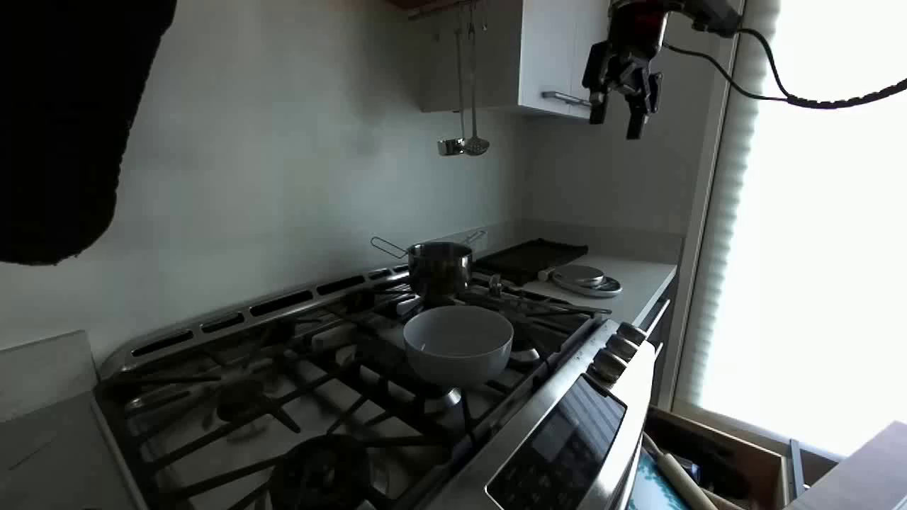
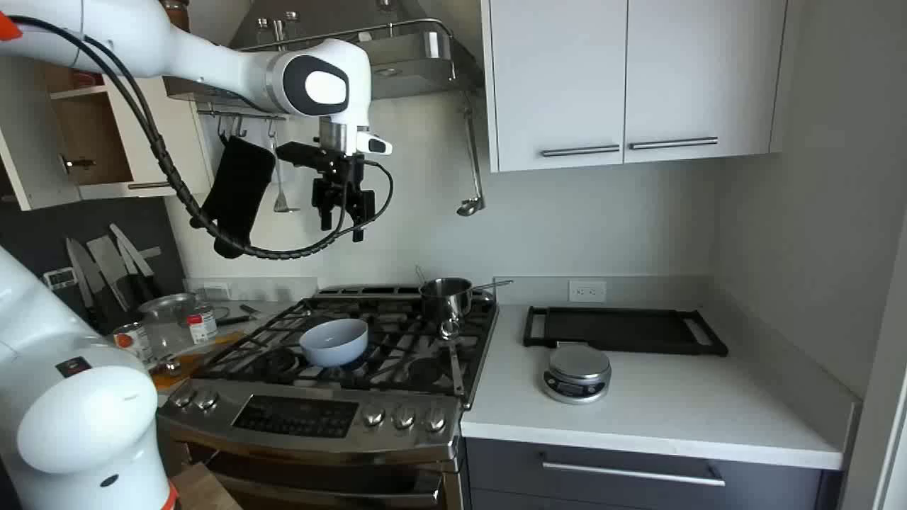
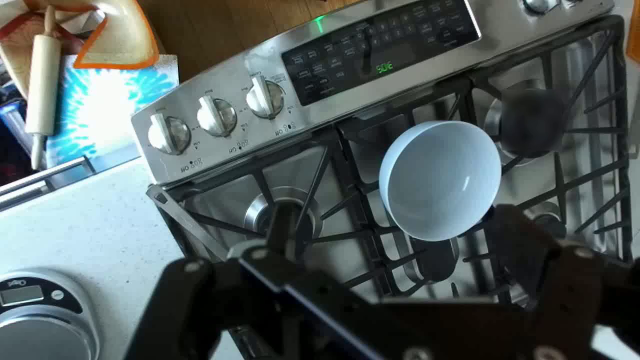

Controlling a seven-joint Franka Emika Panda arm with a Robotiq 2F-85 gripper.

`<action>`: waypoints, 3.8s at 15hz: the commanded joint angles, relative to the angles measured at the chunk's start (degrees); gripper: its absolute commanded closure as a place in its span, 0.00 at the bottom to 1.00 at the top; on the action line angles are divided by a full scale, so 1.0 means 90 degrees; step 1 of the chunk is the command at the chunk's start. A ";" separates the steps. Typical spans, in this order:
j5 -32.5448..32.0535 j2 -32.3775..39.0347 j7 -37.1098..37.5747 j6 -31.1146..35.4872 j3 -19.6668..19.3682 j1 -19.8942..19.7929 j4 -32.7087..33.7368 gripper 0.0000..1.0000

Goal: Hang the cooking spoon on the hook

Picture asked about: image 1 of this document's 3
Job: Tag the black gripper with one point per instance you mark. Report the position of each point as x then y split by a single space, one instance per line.
628 52

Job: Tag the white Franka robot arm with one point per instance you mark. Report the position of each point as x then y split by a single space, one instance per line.
709 11

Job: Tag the white window blinds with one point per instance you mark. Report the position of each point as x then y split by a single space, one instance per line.
731 236

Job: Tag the steel measuring cup ladle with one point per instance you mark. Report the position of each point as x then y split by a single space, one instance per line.
448 147

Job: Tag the black rectangular tray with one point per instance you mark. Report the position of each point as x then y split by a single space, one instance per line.
527 257

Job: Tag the silver stove knob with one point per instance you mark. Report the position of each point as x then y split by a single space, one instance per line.
633 331
622 345
607 366

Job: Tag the dark grey base cabinet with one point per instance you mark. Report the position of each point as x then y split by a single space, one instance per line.
660 344

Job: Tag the dark steel saucepan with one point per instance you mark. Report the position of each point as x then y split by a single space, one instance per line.
441 270

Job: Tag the white ceramic bowl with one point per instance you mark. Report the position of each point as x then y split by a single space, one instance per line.
456 344

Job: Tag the wooden box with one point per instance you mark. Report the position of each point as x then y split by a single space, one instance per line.
737 456

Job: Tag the cream cylinder roll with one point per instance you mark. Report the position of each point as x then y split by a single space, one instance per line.
682 478

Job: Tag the stainless gas stove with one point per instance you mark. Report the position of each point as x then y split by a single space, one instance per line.
313 376

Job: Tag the dark blurred foreground object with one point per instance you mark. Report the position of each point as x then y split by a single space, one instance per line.
67 123

